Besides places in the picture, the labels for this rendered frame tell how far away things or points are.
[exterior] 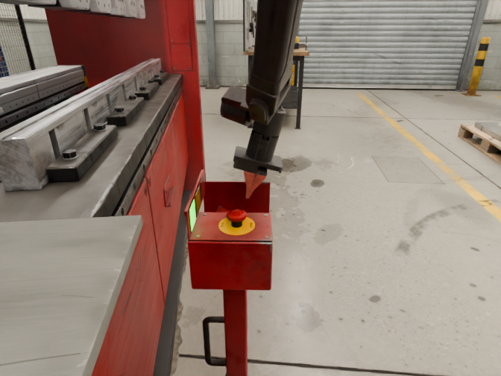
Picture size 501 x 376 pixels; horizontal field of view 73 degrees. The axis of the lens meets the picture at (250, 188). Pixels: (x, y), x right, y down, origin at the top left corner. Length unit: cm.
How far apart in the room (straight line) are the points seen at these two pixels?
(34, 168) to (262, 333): 111
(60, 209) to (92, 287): 40
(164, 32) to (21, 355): 219
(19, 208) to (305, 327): 120
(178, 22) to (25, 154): 175
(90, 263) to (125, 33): 216
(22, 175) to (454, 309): 169
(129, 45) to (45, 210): 182
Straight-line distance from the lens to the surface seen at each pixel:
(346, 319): 161
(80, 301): 21
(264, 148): 68
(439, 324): 174
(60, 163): 73
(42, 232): 29
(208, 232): 66
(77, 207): 60
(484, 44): 771
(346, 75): 753
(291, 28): 51
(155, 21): 232
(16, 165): 70
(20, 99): 125
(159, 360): 141
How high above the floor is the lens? 113
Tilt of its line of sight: 25 degrees down
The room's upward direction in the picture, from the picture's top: straight up
